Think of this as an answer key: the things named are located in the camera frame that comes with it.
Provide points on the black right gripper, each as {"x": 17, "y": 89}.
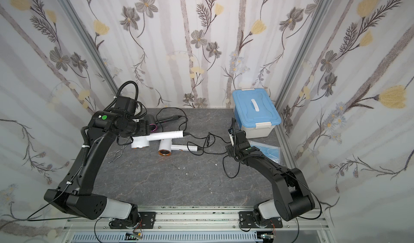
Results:
{"x": 238, "y": 143}

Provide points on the white hair dryer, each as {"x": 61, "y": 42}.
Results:
{"x": 167, "y": 147}
{"x": 143, "y": 141}

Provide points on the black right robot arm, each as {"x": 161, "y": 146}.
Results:
{"x": 291, "y": 195}

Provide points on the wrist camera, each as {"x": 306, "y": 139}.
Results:
{"x": 232, "y": 135}
{"x": 125, "y": 105}

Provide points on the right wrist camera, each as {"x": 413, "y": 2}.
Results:
{"x": 232, "y": 135}

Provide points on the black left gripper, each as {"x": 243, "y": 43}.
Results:
{"x": 142, "y": 126}

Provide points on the metal tongs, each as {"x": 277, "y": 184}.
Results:
{"x": 118, "y": 154}

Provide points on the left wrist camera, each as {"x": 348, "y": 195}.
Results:
{"x": 125, "y": 105}

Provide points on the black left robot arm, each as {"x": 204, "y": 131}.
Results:
{"x": 74, "y": 195}

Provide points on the bag of blue face masks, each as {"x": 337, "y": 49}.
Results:
{"x": 271, "y": 152}

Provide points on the aluminium mounting rail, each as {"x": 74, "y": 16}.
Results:
{"x": 200, "y": 225}

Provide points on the dark grey pink hair dryer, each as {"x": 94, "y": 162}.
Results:
{"x": 153, "y": 123}

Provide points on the blue lid storage box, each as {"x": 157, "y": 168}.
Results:
{"x": 255, "y": 113}

